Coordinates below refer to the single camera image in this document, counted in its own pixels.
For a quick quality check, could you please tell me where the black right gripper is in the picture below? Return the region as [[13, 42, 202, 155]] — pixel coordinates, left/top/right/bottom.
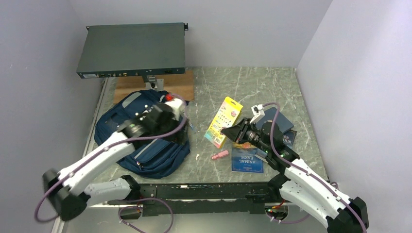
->
[[221, 117, 271, 154]]

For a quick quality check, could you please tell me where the colourful crayon box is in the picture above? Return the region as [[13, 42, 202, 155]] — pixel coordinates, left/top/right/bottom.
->
[[205, 97, 243, 149]]

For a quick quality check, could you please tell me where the navy blue student backpack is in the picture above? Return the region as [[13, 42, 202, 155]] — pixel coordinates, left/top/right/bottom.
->
[[94, 90, 190, 179]]

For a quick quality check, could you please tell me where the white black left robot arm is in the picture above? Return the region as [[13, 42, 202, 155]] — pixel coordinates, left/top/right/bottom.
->
[[41, 99, 187, 221]]

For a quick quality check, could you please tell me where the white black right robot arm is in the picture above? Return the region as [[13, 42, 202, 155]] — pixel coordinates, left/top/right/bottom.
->
[[221, 118, 369, 233]]

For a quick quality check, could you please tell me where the pink eraser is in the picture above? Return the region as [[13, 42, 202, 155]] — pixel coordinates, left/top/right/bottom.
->
[[211, 150, 229, 160]]

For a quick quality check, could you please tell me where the Animal Farm book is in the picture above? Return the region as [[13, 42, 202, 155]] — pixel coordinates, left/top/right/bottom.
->
[[231, 143, 267, 173]]

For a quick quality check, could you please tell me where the wooden board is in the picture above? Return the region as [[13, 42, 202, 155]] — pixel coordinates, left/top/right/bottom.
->
[[113, 70, 195, 104]]

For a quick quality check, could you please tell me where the navy blue notebook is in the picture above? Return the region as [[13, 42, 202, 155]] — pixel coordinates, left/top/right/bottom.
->
[[264, 107, 294, 133]]

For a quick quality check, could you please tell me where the Nineteen Eighty-Four book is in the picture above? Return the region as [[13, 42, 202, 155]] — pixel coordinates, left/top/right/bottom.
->
[[283, 130, 297, 149]]

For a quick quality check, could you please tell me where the grey rack server box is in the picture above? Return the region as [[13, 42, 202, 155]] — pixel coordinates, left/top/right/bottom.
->
[[76, 22, 189, 79]]

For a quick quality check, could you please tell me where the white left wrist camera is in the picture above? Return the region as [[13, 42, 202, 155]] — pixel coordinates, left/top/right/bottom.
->
[[165, 94, 187, 114]]

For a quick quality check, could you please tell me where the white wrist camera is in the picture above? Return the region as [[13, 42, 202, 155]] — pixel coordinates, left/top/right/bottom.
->
[[250, 104, 265, 124], [165, 94, 187, 114]]

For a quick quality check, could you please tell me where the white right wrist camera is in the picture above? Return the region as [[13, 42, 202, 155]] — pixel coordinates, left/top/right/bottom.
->
[[250, 104, 265, 124]]

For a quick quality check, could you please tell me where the grey metal stand bracket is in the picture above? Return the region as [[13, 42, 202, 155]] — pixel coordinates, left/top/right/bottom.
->
[[142, 75, 164, 91]]

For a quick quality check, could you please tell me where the aluminium side rail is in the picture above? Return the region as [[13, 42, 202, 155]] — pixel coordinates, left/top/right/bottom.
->
[[82, 78, 108, 157]]

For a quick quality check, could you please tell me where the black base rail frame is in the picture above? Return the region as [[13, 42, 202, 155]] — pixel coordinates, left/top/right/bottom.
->
[[108, 182, 282, 216]]

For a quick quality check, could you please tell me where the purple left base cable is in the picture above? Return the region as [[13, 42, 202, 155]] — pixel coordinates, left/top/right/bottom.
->
[[118, 198, 174, 233]]

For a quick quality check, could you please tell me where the aluminium extrusion rail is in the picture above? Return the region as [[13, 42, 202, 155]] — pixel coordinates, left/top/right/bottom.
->
[[58, 183, 142, 210]]

